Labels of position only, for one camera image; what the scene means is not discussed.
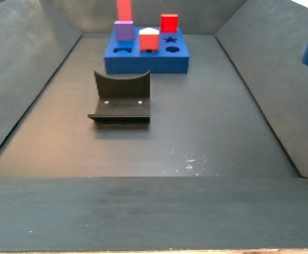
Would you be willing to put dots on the tall red block peg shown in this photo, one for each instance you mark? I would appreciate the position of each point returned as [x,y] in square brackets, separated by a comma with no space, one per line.
[123,8]

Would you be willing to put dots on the purple block peg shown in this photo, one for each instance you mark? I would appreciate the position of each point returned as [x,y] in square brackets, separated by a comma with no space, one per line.
[123,31]

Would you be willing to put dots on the blue shape sorter board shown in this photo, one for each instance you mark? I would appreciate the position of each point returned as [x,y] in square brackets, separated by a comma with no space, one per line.
[123,58]

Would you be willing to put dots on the red block white top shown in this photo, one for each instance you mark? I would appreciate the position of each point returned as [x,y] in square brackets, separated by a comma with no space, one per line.
[149,39]

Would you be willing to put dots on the red rectangular block peg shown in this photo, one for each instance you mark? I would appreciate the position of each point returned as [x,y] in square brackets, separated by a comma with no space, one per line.
[169,23]

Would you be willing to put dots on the black curved holder bracket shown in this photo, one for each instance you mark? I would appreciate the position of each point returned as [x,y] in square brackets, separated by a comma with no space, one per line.
[123,98]

